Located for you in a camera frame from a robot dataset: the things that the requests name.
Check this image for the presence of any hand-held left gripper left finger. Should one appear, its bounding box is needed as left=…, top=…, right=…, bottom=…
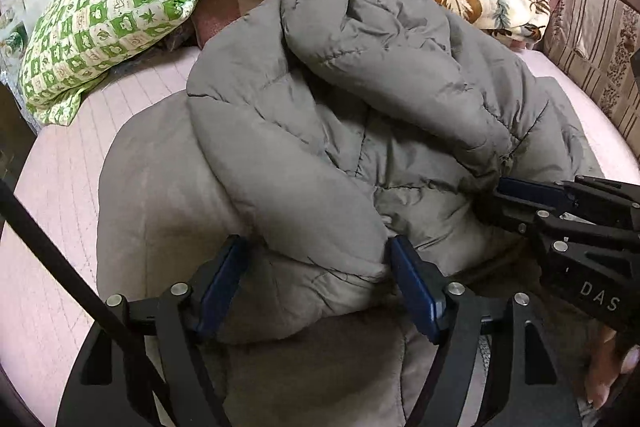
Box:
left=56, top=234, right=251, bottom=427

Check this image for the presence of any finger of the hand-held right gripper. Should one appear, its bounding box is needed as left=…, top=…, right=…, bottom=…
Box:
left=474, top=196, right=553, bottom=235
left=492, top=176, right=640, bottom=230

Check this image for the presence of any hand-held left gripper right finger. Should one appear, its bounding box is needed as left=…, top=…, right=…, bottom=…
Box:
left=389, top=234, right=583, bottom=427

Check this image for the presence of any grey puffer jacket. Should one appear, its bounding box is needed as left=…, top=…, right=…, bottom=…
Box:
left=96, top=0, right=608, bottom=427

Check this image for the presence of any person's right hand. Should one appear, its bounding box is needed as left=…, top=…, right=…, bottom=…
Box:
left=582, top=326, right=640, bottom=410

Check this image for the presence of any striped floral sofa cushion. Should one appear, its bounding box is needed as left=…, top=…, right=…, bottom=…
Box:
left=542, top=0, right=640, bottom=158

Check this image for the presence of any reddish brown cushion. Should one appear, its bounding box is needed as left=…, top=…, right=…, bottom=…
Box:
left=192, top=0, right=261, bottom=48

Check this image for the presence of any green patterned pillow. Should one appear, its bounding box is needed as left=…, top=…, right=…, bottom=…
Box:
left=19, top=0, right=203, bottom=126

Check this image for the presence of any floral print plastic package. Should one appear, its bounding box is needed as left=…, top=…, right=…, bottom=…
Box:
left=0, top=7, right=26, bottom=75

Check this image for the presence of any black strap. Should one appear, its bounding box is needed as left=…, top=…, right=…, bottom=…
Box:
left=0, top=179, right=168, bottom=408

